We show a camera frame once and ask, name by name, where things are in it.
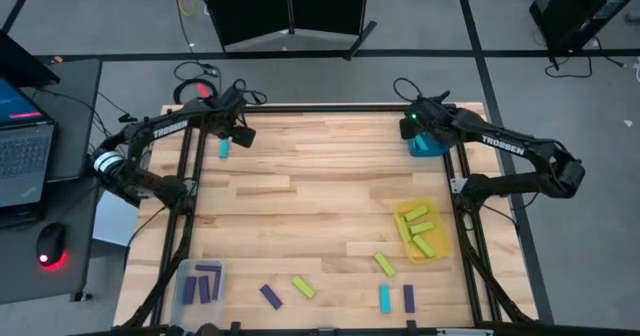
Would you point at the green wooden block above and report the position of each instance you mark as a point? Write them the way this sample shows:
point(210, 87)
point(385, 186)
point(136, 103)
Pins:
point(385, 264)
point(403, 228)
point(421, 227)
point(416, 213)
point(423, 245)
point(303, 286)

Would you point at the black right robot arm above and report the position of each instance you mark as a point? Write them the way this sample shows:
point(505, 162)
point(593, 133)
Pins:
point(505, 146)

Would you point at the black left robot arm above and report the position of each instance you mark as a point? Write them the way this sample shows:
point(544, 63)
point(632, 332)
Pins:
point(170, 128)

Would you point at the black aluminium table frame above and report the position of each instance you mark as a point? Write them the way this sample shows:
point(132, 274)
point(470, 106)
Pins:
point(300, 108)

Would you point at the clear plastic bin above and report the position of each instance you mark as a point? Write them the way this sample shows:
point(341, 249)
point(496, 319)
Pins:
point(195, 318)

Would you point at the black lit computer mouse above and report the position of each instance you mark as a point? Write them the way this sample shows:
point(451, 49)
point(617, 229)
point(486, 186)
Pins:
point(50, 241)

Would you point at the black folding screen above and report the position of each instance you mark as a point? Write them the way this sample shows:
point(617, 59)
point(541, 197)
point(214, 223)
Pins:
point(250, 6)

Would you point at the white bracket plate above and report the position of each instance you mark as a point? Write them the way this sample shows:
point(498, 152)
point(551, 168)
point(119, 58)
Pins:
point(455, 185)

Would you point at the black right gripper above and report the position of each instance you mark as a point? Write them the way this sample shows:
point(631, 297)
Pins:
point(440, 133)

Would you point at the blue plastic bin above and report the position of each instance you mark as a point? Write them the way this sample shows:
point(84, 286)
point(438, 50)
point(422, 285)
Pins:
point(425, 152)

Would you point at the white paper sheet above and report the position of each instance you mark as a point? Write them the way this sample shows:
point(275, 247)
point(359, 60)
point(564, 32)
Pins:
point(112, 218)

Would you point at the black flat monitor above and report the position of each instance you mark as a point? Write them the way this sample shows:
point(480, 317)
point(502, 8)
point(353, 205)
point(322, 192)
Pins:
point(20, 63)

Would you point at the black computer tower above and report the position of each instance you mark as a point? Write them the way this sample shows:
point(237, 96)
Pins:
point(575, 11)

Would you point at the yellow translucent plastic bin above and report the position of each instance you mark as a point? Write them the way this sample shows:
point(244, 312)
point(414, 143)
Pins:
point(441, 236)

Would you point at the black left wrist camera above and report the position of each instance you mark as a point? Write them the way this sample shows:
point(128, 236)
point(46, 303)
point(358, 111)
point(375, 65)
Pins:
point(243, 137)

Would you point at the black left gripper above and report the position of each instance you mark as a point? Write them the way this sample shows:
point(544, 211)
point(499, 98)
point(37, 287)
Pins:
point(227, 110)

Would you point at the person's foot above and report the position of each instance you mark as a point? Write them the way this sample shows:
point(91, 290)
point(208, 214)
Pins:
point(633, 17)

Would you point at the black side desk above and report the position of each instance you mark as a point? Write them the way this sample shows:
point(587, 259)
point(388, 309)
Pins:
point(75, 116)

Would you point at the grey laptop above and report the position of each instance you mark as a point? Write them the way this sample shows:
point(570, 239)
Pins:
point(25, 156)

